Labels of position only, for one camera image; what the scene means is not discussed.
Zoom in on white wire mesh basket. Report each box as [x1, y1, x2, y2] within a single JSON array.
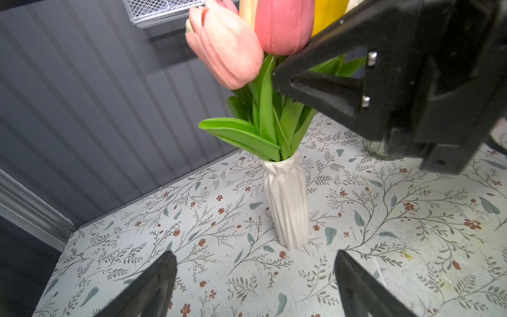
[[122, 0, 204, 29]]

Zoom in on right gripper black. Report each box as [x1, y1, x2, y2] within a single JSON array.
[[273, 1, 506, 174]]

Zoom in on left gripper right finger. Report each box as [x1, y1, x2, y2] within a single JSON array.
[[334, 250, 416, 317]]

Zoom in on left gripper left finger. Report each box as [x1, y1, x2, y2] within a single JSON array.
[[97, 251, 177, 317]]

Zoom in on white ribbed ceramic vase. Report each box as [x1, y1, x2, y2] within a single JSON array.
[[262, 150, 310, 250]]

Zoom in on clear glass vase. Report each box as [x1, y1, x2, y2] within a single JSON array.
[[362, 138, 402, 161]]

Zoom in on tulip bouquet in vase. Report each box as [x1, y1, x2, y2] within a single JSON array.
[[186, 1, 357, 162]]

